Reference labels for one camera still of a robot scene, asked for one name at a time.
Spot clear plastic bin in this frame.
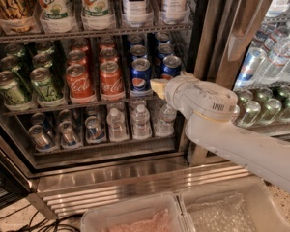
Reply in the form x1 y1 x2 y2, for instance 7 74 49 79
80 192 187 232
179 177 290 232

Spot left clear plastic bin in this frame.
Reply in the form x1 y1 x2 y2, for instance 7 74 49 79
80 192 187 232

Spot upper wire shelf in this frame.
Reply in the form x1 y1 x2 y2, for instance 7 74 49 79
0 22 192 44

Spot tea bottle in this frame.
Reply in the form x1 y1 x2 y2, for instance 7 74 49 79
122 0 149 27
160 0 187 24

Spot front right coca-cola can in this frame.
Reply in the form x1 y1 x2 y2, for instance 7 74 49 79
100 61 124 95

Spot right water bottle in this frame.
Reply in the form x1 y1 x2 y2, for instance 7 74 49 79
154 103 177 137

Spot rear right coca-cola can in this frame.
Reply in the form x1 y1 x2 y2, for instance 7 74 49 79
98 36 117 50

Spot front left coca-cola can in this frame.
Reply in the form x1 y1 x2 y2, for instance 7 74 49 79
66 64 94 99

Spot rear left green can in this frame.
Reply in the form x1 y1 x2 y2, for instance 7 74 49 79
5 43 26 58

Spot green can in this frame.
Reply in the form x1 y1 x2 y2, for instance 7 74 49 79
0 55 32 92
36 41 55 54
5 43 26 58
33 53 53 69
0 71 31 105
30 68 63 102

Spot wire shelf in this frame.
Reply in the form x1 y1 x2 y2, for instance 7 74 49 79
0 22 192 44
3 93 161 117

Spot left 7up bottle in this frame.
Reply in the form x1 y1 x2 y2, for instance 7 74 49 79
38 0 73 20

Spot water bottle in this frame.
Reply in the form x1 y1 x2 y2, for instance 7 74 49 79
106 108 129 142
154 103 177 137
131 104 152 140

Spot steel fridge base grille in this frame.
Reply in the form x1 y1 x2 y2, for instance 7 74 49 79
27 157 249 219

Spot rear right green can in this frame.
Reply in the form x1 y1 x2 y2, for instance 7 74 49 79
36 41 55 54

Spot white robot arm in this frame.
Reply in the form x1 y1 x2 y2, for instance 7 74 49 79
151 72 290 193

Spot left tea bottle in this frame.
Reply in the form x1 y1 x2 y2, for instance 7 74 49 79
122 0 149 27

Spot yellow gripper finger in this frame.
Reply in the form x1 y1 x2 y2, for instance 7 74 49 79
150 78 168 100

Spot bottom left silver can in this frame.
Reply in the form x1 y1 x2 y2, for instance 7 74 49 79
28 125 55 152

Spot right tea bottle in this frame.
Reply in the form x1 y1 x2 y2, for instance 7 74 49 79
160 0 187 24

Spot silver can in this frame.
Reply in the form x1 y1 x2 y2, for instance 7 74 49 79
59 121 82 149
28 125 55 152
85 116 105 143

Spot left water bottle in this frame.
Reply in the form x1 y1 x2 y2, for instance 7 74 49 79
106 108 129 142

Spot black floor cables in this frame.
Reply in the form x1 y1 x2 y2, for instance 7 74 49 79
0 203 82 232

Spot steel fridge door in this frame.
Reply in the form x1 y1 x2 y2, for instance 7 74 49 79
185 0 290 166

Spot orange drink bottle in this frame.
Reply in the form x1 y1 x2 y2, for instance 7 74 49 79
0 0 35 33

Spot middle wire shelf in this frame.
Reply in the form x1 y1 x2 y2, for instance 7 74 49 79
3 93 161 117

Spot right 7up bottle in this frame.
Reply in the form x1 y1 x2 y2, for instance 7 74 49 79
82 0 110 17

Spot pepsi can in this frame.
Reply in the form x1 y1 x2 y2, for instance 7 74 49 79
154 43 176 79
127 35 145 49
155 32 171 46
130 44 148 61
161 55 181 79
130 58 151 91

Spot middle water bottle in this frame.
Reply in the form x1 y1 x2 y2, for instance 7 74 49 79
131 104 152 140

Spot coca-cola can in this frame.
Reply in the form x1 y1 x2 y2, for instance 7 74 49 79
99 48 119 64
66 64 94 99
100 61 124 95
67 50 88 67
71 38 90 53
98 36 117 50

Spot bottom middle silver can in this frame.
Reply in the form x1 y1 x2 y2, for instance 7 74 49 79
59 121 82 149

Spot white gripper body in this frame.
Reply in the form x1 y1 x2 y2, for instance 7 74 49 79
164 71 203 114

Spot bottom right silver can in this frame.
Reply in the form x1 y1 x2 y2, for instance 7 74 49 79
85 116 105 143

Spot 7up bottle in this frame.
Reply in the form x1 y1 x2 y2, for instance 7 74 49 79
82 0 110 17
38 0 73 20

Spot front left green can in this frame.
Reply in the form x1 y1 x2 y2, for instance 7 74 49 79
0 71 31 105

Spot rear left coca-cola can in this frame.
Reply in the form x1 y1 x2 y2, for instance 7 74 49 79
71 38 90 53

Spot front right green can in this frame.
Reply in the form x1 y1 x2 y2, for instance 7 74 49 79
30 68 63 102

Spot right clear plastic bin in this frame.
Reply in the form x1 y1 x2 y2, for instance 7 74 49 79
179 177 290 232

